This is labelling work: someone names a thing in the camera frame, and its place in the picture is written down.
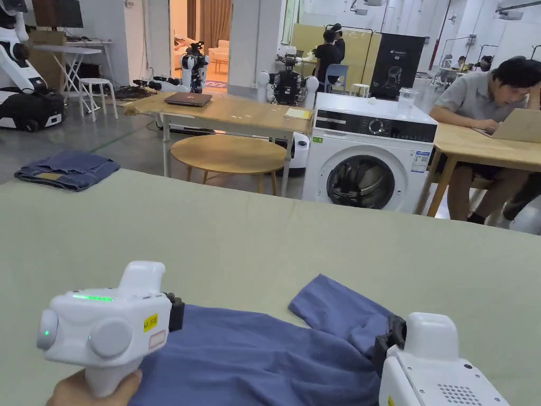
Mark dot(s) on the group of people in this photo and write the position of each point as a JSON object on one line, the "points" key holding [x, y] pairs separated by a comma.
{"points": [[330, 53]]}

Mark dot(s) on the white and black robot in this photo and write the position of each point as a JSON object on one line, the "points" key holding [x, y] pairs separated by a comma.
{"points": [[23, 84]]}

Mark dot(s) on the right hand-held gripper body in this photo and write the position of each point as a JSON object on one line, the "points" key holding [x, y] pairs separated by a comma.
{"points": [[427, 372]]}

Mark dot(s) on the wooden desk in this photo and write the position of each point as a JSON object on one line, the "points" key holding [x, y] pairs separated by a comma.
{"points": [[477, 146]]}

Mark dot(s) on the person's left hand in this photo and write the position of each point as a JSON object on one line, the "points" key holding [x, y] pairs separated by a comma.
{"points": [[91, 391]]}

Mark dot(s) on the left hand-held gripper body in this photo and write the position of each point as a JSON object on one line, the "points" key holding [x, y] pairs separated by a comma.
{"points": [[105, 334]]}

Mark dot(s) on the blue shirt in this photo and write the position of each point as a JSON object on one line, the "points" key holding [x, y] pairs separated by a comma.
{"points": [[258, 363]]}

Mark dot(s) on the white robot with arms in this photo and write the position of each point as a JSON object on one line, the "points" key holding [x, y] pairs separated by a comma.
{"points": [[186, 74]]}

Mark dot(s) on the white washing machine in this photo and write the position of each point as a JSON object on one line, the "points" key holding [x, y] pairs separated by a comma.
{"points": [[367, 156]]}

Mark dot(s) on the folded blue garment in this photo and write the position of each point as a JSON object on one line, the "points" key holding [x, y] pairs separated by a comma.
{"points": [[67, 169]]}

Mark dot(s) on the white humanoid robot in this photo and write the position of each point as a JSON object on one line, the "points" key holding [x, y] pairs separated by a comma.
{"points": [[289, 86]]}

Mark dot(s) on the bed with pale green sheet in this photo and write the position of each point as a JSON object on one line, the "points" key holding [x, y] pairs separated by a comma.
{"points": [[236, 249]]}

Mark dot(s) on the white low robot base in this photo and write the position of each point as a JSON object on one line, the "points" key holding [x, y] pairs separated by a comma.
{"points": [[298, 154]]}

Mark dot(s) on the black poster board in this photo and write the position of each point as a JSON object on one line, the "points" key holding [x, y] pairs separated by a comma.
{"points": [[397, 65]]}

